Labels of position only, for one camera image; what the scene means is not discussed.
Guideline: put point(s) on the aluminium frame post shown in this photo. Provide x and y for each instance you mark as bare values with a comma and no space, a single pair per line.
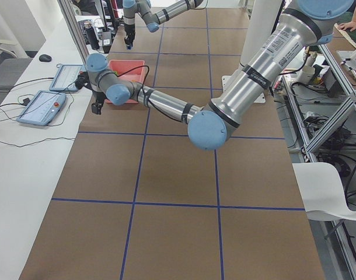
69,16

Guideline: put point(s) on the blue teach pendant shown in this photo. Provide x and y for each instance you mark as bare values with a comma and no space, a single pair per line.
42,109
64,80

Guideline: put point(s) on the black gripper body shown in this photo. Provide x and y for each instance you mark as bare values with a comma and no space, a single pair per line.
98,97
129,30

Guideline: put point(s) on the black computer mouse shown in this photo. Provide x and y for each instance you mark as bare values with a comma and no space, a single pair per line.
45,58

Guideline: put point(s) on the black bottle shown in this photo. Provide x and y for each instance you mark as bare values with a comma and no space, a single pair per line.
90,33

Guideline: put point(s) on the lower blue teach pendant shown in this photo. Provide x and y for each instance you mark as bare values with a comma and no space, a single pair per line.
42,109

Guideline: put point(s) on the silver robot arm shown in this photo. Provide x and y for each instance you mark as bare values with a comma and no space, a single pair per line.
151,20
301,24

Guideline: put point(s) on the upper blue teach pendant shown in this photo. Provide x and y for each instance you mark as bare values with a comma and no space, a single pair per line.
64,80

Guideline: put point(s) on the pink plastic box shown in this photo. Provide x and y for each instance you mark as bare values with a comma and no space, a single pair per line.
131,73

